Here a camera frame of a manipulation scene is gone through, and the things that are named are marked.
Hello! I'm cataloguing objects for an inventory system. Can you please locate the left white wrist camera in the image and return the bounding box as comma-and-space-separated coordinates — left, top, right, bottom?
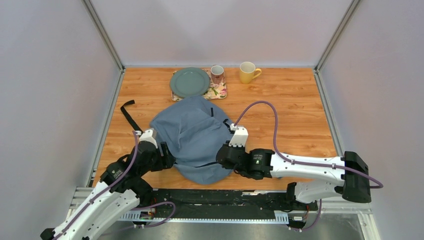
133, 128, 158, 149

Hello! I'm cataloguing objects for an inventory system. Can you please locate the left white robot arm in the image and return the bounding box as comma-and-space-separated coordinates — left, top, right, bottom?
40, 141, 175, 240

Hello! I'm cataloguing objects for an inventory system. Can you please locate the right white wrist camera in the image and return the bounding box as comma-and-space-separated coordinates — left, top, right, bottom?
228, 123, 249, 148

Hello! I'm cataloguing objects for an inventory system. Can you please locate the aluminium front frame rail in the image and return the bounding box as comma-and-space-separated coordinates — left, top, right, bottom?
59, 187, 380, 240

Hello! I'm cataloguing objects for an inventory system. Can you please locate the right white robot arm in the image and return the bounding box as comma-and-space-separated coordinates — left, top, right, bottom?
216, 143, 372, 210

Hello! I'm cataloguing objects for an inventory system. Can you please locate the yellow ceramic mug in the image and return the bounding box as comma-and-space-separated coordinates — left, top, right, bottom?
239, 61, 262, 84

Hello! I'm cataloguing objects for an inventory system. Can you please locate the pink patterned mug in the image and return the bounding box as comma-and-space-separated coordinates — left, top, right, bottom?
210, 65, 225, 84

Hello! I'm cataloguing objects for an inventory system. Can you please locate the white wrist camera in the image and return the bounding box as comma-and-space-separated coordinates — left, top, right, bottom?
228, 123, 249, 148
133, 128, 158, 149

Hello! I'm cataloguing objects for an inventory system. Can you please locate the floral serving tray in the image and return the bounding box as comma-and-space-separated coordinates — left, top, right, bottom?
171, 68, 228, 102

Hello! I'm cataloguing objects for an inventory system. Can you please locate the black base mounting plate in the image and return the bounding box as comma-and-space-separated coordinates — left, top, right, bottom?
139, 188, 318, 220

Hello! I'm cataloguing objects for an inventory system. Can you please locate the green ceramic plate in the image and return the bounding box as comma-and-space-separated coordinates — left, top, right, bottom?
169, 67, 210, 98

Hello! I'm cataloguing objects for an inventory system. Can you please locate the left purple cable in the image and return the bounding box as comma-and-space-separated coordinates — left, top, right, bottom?
51, 130, 176, 240

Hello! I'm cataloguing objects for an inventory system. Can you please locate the blue-grey fabric backpack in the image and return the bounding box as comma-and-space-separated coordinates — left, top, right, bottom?
149, 96, 232, 185

